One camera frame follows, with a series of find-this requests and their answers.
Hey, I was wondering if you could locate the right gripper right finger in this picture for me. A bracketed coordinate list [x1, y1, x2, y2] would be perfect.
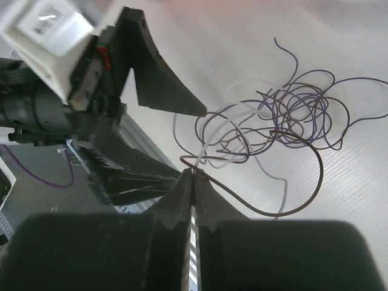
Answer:
[192, 175, 385, 290]

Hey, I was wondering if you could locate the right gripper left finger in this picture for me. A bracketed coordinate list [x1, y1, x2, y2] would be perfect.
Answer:
[1, 169, 192, 290]

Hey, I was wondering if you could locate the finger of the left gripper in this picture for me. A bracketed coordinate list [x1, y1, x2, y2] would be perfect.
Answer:
[116, 7, 207, 116]
[78, 133, 181, 206]

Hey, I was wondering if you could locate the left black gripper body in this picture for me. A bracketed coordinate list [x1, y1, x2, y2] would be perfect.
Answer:
[1, 27, 127, 146]

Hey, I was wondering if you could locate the white thin wire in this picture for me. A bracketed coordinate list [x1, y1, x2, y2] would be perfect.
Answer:
[173, 79, 288, 218]

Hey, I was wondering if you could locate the thin wire bundle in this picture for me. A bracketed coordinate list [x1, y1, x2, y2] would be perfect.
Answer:
[193, 38, 388, 152]

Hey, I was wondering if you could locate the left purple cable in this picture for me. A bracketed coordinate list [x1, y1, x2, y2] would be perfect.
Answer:
[0, 144, 76, 189]

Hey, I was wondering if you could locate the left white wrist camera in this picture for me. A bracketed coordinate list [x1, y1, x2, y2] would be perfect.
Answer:
[1, 0, 112, 104]

